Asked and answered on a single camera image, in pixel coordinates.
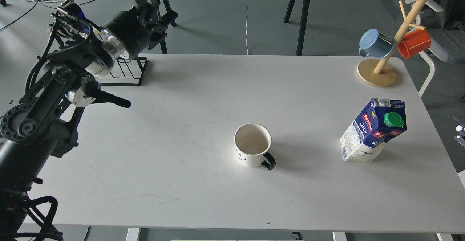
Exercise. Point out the white smiley mug black handle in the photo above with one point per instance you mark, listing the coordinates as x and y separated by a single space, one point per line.
252 143

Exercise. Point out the white chair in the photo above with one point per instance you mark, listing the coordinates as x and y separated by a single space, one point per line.
444 20

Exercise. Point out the orange enamel mug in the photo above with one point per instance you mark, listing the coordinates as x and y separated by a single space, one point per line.
414 42

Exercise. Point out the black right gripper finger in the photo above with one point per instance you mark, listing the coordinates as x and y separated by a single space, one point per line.
460 129

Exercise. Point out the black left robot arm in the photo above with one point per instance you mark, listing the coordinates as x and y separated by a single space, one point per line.
59 87

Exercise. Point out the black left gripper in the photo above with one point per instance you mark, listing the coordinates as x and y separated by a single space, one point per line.
133 35

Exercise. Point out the blue white milk carton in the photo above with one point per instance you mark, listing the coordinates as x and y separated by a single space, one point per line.
380 121

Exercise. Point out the blue enamel mug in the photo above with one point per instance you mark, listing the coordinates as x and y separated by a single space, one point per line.
376 44

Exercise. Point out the wooden mug tree stand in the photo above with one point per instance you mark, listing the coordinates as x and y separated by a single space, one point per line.
379 72

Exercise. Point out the white ribbed mug front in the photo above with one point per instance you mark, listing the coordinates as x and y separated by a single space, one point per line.
100 69

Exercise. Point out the black wire mug rack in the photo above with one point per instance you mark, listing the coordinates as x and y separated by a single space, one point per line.
125 72

